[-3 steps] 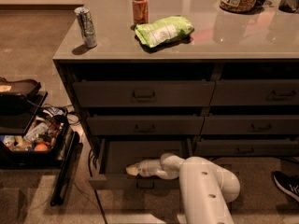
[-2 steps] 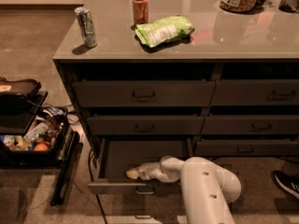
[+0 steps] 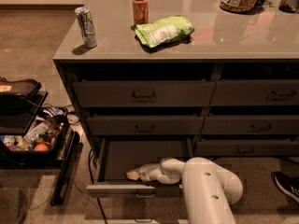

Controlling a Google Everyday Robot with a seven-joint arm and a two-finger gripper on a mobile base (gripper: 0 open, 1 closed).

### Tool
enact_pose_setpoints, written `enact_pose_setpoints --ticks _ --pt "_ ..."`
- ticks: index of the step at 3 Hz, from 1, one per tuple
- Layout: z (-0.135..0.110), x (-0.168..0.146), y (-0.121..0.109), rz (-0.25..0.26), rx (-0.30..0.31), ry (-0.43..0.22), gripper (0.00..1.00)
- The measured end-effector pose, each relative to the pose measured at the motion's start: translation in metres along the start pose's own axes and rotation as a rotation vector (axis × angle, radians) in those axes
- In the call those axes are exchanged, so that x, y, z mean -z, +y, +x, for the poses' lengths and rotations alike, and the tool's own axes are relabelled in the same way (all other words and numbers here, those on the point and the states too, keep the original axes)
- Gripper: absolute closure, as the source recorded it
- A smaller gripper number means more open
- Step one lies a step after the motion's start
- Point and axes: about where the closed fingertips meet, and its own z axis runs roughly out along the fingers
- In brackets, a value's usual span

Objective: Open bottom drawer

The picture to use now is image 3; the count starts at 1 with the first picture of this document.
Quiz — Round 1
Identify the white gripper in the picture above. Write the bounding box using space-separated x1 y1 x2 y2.
126 163 169 184

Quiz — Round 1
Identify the drawer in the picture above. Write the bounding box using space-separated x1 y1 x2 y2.
87 138 192 198
211 79 299 106
202 115 299 135
87 116 204 135
73 81 215 107
193 139 299 157

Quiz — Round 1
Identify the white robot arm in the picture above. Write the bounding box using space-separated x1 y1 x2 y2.
126 157 243 224

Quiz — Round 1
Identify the dark grey drawer cabinet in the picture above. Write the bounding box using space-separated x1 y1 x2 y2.
54 0 299 155

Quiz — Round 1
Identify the black floor bar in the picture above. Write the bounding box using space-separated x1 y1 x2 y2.
50 132 79 206

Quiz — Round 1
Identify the black bin with items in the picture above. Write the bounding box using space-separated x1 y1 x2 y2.
0 106 69 166

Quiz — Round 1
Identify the orange fruit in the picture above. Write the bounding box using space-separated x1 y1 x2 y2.
34 144 49 151

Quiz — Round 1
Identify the black case lid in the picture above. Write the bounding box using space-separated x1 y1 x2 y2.
0 77 41 100

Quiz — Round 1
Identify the green chip bag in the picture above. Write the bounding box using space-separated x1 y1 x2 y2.
135 16 194 49

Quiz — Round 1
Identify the silver tall can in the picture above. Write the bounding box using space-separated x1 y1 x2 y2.
75 7 97 49

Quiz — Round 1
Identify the black sneaker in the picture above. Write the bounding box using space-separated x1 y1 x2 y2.
273 172 299 203

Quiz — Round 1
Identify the orange soda can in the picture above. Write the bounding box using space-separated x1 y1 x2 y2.
132 0 149 25

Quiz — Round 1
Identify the dark glass object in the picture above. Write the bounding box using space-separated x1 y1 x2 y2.
278 0 299 13

